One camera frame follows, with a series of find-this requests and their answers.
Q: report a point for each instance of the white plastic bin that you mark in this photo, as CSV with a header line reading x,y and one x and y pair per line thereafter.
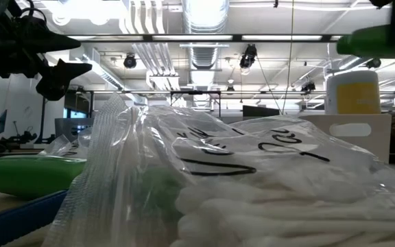
x,y
352,144

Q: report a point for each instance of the white yellow wipes canister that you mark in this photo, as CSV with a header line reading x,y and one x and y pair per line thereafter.
x,y
352,92

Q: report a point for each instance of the black floor stand post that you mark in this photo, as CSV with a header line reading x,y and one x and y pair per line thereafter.
x,y
42,120

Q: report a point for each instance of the small green bottle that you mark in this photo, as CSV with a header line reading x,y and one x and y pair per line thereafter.
x,y
365,43
26,175

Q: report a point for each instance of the blue tilted screen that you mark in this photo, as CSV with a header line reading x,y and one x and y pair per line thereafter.
x,y
2,121

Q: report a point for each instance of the black folding table frame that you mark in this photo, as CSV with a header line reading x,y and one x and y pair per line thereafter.
x,y
195,92

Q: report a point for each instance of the cotton swab plastic bag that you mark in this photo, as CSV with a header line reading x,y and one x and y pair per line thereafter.
x,y
252,192
65,147

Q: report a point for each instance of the black ceiling spot lamp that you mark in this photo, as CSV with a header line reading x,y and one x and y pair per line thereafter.
x,y
249,56
374,63
130,61
308,87

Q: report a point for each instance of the dark blue disposable razor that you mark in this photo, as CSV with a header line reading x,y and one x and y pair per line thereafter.
x,y
15,217

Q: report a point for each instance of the black overhead light bar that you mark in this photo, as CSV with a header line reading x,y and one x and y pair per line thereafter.
x,y
197,37

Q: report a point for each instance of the round silver ventilation duct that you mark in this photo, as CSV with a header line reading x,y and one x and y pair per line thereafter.
x,y
204,20

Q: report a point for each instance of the white rectangular air duct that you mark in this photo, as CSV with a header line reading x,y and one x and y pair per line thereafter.
x,y
105,73

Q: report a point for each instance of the black computer monitor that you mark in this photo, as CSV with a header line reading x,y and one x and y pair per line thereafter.
x,y
261,111

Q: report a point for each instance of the white ceiling pipes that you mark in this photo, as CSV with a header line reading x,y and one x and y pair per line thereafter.
x,y
154,61

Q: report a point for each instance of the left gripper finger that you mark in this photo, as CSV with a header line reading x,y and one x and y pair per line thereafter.
x,y
58,79
53,42

